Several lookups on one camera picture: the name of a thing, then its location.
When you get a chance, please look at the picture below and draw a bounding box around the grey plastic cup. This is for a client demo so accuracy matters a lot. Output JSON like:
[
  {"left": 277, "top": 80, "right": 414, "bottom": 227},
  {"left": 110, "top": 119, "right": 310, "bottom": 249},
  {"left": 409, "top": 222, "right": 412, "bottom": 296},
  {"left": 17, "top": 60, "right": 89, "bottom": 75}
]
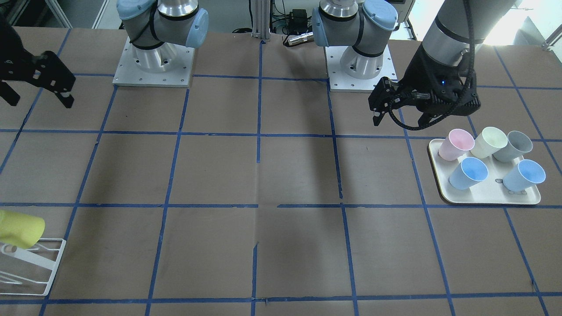
[{"left": 492, "top": 130, "right": 533, "bottom": 163}]

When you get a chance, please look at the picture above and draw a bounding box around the black power adapter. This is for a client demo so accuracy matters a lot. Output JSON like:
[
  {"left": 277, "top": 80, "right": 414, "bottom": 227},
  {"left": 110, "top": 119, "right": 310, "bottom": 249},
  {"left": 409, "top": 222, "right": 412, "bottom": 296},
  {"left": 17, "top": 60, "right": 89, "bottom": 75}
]
[{"left": 287, "top": 9, "right": 308, "bottom": 33}]

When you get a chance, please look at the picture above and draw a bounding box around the silver cable connector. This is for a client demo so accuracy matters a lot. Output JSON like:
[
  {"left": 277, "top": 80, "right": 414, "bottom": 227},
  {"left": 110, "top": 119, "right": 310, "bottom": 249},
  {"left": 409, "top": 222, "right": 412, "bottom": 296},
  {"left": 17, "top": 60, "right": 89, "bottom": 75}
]
[{"left": 283, "top": 32, "right": 314, "bottom": 47}]

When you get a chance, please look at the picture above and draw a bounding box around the cream plastic cup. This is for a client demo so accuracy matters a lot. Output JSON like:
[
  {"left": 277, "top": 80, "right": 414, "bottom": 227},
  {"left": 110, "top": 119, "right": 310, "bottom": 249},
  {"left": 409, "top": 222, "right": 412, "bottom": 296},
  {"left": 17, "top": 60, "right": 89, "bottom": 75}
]
[{"left": 470, "top": 126, "right": 508, "bottom": 159}]

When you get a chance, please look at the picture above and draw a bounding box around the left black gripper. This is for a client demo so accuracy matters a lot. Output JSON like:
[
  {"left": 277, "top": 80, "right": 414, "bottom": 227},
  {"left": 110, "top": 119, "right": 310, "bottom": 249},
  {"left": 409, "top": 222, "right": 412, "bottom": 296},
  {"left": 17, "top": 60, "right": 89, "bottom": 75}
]
[{"left": 368, "top": 46, "right": 475, "bottom": 126}]

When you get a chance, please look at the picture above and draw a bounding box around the pink plastic cup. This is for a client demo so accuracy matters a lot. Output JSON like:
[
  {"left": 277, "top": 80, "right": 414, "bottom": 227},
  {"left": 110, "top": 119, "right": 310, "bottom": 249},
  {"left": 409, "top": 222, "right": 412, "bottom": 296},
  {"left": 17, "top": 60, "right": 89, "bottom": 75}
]
[{"left": 438, "top": 129, "right": 475, "bottom": 161}]

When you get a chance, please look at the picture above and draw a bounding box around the blue plastic cup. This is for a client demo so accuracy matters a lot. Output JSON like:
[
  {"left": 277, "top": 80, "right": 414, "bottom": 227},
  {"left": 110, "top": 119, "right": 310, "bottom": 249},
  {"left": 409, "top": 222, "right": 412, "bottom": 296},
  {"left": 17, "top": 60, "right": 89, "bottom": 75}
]
[
  {"left": 503, "top": 159, "right": 546, "bottom": 192},
  {"left": 448, "top": 157, "right": 489, "bottom": 190}
]

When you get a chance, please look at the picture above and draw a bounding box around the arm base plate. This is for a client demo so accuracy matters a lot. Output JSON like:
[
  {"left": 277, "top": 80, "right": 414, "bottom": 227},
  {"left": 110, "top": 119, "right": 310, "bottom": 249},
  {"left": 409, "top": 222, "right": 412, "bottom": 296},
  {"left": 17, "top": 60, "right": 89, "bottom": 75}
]
[
  {"left": 324, "top": 46, "right": 398, "bottom": 93},
  {"left": 113, "top": 38, "right": 195, "bottom": 88}
]

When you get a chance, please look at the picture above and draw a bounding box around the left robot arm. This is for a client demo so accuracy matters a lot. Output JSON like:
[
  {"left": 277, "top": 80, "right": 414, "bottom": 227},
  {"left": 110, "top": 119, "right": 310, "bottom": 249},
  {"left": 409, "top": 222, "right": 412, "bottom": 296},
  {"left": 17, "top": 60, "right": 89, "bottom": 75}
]
[{"left": 311, "top": 0, "right": 515, "bottom": 130}]

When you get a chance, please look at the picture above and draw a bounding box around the blue plastic cup near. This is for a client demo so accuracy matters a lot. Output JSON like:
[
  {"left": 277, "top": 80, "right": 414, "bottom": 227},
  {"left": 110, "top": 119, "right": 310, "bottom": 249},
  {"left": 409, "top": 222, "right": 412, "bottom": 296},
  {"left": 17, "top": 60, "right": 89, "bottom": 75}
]
[{"left": 448, "top": 157, "right": 489, "bottom": 190}]

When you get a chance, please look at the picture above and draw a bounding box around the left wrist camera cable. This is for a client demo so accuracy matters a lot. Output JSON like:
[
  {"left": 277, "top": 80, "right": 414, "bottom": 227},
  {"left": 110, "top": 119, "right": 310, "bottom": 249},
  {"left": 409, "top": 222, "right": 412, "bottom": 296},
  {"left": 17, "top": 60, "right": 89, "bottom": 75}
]
[{"left": 389, "top": 0, "right": 477, "bottom": 131}]

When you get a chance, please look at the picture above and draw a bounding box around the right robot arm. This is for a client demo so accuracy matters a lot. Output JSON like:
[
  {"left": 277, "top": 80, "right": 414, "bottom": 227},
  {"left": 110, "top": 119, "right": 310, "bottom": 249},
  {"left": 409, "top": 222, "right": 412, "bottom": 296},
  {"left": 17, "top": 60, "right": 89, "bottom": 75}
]
[{"left": 0, "top": 0, "right": 209, "bottom": 108}]

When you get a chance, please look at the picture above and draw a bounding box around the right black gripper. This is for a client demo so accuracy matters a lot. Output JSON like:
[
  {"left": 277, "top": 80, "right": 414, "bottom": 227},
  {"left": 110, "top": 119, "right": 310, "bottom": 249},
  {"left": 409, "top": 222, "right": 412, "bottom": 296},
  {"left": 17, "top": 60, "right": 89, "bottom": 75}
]
[{"left": 0, "top": 16, "right": 76, "bottom": 108}]

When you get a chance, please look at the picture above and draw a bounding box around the white wire cup rack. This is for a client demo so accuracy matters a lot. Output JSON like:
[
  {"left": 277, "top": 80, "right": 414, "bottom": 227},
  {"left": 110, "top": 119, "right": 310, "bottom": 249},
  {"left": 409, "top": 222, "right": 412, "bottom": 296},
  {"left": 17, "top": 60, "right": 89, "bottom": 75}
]
[{"left": 1, "top": 238, "right": 66, "bottom": 297}]

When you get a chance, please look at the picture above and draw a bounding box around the yellow plastic cup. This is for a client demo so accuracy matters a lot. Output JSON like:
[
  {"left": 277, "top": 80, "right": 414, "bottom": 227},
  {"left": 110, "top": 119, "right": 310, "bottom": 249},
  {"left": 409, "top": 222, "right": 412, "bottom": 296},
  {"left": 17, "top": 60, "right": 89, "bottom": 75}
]
[{"left": 0, "top": 210, "right": 46, "bottom": 249}]

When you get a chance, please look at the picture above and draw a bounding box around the blue plastic cup far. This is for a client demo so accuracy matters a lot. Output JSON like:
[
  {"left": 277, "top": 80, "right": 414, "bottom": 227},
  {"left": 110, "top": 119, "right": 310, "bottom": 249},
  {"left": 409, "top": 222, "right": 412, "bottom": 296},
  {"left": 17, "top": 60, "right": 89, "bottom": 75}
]
[{"left": 503, "top": 159, "right": 546, "bottom": 192}]

